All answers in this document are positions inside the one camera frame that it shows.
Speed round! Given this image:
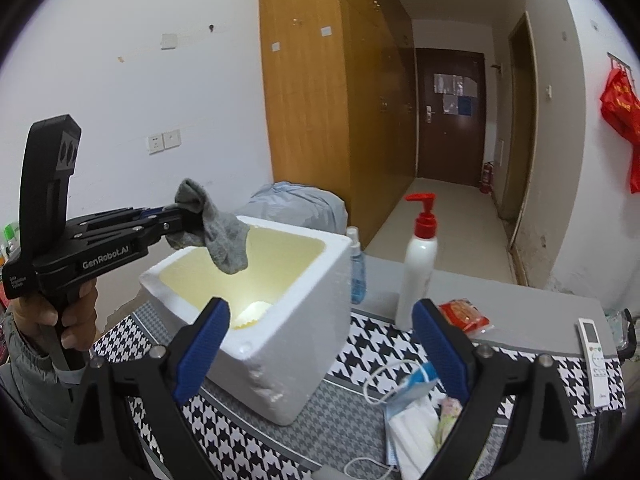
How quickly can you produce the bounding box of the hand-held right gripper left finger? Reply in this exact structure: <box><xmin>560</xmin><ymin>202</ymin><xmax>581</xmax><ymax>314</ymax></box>
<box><xmin>62</xmin><ymin>297</ymin><xmax>232</xmax><ymax>480</ymax></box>

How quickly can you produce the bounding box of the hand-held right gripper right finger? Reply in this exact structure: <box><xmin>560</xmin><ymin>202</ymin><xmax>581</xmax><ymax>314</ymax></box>
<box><xmin>411</xmin><ymin>297</ymin><xmax>583</xmax><ymax>480</ymax></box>

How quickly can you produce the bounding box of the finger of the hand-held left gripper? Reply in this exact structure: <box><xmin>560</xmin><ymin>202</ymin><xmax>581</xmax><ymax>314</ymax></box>
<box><xmin>75</xmin><ymin>217</ymin><xmax>207</xmax><ymax>253</ymax></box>
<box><xmin>66</xmin><ymin>204</ymin><xmax>202</xmax><ymax>235</ymax></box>

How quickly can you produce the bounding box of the grey sock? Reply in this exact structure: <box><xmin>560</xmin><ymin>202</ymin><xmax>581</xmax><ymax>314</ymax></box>
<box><xmin>167</xmin><ymin>177</ymin><xmax>250</xmax><ymax>276</ymax></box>

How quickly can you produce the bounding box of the blue face mask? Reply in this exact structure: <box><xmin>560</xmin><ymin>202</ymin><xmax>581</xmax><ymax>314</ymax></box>
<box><xmin>362</xmin><ymin>357</ymin><xmax>443</xmax><ymax>408</ymax></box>

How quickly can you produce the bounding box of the floral tissue pack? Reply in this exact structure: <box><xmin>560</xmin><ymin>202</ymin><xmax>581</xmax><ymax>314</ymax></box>
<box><xmin>435</xmin><ymin>395</ymin><xmax>469</xmax><ymax>447</ymax></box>

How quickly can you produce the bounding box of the white foam box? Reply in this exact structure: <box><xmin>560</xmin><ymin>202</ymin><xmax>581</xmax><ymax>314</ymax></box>
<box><xmin>139</xmin><ymin>215</ymin><xmax>353</xmax><ymax>427</ymax></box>

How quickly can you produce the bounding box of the person's left forearm grey sleeve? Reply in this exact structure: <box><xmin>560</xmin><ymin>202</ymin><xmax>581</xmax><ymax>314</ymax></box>
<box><xmin>0</xmin><ymin>310</ymin><xmax>83</xmax><ymax>480</ymax></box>

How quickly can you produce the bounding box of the person's left hand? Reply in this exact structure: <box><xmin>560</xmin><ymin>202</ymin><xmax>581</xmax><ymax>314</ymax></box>
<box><xmin>11</xmin><ymin>280</ymin><xmax>99</xmax><ymax>354</ymax></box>

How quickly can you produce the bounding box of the red snack packet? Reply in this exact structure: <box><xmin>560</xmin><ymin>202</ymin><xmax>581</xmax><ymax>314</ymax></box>
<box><xmin>437</xmin><ymin>297</ymin><xmax>493</xmax><ymax>336</ymax></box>

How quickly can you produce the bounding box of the green plastic bottle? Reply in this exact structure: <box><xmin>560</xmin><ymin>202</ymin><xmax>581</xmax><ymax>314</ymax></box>
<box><xmin>1</xmin><ymin>222</ymin><xmax>21</xmax><ymax>253</ymax></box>

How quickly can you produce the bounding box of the houndstooth tablecloth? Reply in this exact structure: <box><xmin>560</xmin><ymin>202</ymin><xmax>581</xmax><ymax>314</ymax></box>
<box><xmin>90</xmin><ymin>300</ymin><xmax>628</xmax><ymax>480</ymax></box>

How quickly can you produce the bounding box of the white lotion pump bottle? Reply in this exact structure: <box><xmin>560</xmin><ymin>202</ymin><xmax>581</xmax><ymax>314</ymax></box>
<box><xmin>395</xmin><ymin>192</ymin><xmax>440</xmax><ymax>331</ymax></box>

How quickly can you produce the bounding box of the blue spray bottle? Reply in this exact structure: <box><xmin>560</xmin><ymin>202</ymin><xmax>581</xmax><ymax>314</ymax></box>
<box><xmin>345</xmin><ymin>226</ymin><xmax>368</xmax><ymax>305</ymax></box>

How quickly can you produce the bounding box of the grey plastic bag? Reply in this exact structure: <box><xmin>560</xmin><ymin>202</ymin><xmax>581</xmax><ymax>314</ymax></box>
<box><xmin>235</xmin><ymin>181</ymin><xmax>349</xmax><ymax>236</ymax></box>

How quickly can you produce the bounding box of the white remote control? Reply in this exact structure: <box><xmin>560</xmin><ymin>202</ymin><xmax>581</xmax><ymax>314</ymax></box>
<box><xmin>577</xmin><ymin>316</ymin><xmax>626</xmax><ymax>410</ymax></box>

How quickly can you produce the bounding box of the wooden wardrobe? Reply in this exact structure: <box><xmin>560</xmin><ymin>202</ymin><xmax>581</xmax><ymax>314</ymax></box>
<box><xmin>259</xmin><ymin>0</ymin><xmax>418</xmax><ymax>251</ymax></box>

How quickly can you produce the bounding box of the teal plastic packet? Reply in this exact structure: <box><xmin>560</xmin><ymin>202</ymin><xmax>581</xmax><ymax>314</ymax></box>
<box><xmin>602</xmin><ymin>308</ymin><xmax>632</xmax><ymax>348</ymax></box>

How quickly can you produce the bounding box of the dark brown door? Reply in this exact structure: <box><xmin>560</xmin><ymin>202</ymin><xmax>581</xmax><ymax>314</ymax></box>
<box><xmin>415</xmin><ymin>47</ymin><xmax>487</xmax><ymax>187</ymax></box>

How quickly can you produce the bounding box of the brown side door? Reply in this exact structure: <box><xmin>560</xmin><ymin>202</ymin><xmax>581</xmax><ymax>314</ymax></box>
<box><xmin>500</xmin><ymin>11</ymin><xmax>539</xmax><ymax>252</ymax></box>

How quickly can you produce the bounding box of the white paper notice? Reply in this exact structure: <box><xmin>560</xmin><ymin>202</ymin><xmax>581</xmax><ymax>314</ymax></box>
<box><xmin>433</xmin><ymin>74</ymin><xmax>477</xmax><ymax>97</ymax></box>

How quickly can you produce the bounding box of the red hanging bag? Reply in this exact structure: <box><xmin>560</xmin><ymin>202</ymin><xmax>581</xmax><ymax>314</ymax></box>
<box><xmin>600</xmin><ymin>66</ymin><xmax>640</xmax><ymax>193</ymax></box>

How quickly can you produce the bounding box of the white wall socket pair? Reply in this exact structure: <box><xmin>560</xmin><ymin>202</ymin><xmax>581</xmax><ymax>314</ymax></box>
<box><xmin>147</xmin><ymin>130</ymin><xmax>182</xmax><ymax>154</ymax></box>

